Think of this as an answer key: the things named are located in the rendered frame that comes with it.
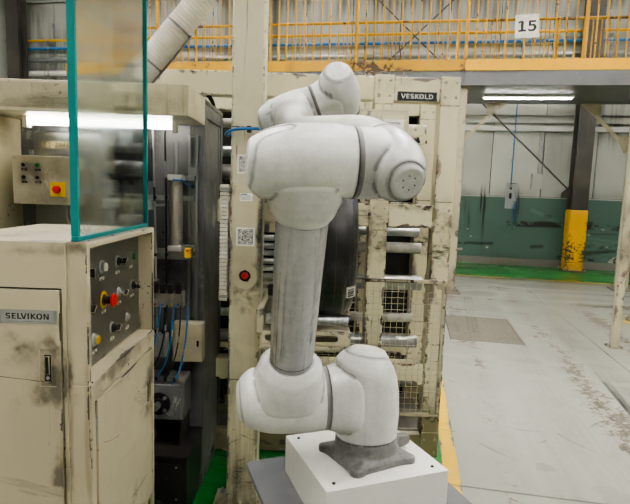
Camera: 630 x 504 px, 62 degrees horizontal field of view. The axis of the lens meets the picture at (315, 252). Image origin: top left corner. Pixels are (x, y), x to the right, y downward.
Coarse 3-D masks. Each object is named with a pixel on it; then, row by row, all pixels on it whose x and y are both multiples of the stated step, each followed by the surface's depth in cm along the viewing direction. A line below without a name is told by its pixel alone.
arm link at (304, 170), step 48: (288, 144) 86; (336, 144) 87; (288, 192) 89; (336, 192) 90; (288, 240) 97; (288, 288) 103; (288, 336) 109; (240, 384) 121; (288, 384) 114; (288, 432) 122
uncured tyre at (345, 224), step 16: (352, 208) 195; (336, 224) 190; (352, 224) 193; (336, 240) 189; (352, 240) 192; (336, 256) 190; (352, 256) 192; (336, 272) 191; (352, 272) 194; (336, 288) 194; (320, 304) 201; (336, 304) 200
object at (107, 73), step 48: (96, 0) 137; (144, 0) 174; (96, 48) 138; (144, 48) 176; (96, 96) 139; (144, 96) 178; (96, 144) 140; (144, 144) 179; (96, 192) 141; (144, 192) 181
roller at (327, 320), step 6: (270, 318) 206; (318, 318) 207; (324, 318) 207; (330, 318) 207; (336, 318) 207; (342, 318) 207; (348, 318) 207; (318, 324) 207; (324, 324) 207; (330, 324) 207; (336, 324) 207; (342, 324) 207; (348, 324) 207
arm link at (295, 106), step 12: (288, 96) 139; (300, 96) 138; (264, 108) 141; (276, 108) 138; (288, 108) 136; (300, 108) 136; (312, 108) 140; (264, 120) 140; (276, 120) 138; (288, 120) 132; (300, 120) 128; (312, 120) 125; (324, 120) 122; (336, 120) 119; (348, 120) 116; (360, 120) 112; (372, 120) 108
